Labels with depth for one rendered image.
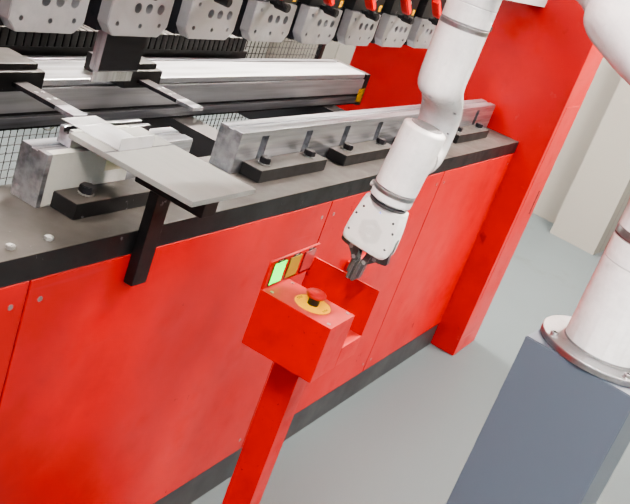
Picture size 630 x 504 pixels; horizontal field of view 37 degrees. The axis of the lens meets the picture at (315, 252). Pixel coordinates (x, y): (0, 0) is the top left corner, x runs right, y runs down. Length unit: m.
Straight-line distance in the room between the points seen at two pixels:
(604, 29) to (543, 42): 2.05
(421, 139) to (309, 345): 0.43
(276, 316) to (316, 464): 1.08
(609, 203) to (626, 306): 4.52
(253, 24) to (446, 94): 0.40
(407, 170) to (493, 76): 1.88
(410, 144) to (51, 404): 0.78
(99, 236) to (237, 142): 0.55
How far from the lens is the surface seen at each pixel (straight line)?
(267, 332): 1.80
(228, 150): 2.04
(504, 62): 3.58
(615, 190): 5.92
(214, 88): 2.36
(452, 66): 1.70
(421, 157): 1.74
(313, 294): 1.78
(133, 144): 1.61
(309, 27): 2.04
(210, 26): 1.74
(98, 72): 1.63
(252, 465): 2.01
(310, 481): 2.73
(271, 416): 1.94
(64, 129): 1.63
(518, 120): 3.56
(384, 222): 1.78
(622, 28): 1.48
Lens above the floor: 1.51
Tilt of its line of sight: 21 degrees down
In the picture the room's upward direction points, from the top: 20 degrees clockwise
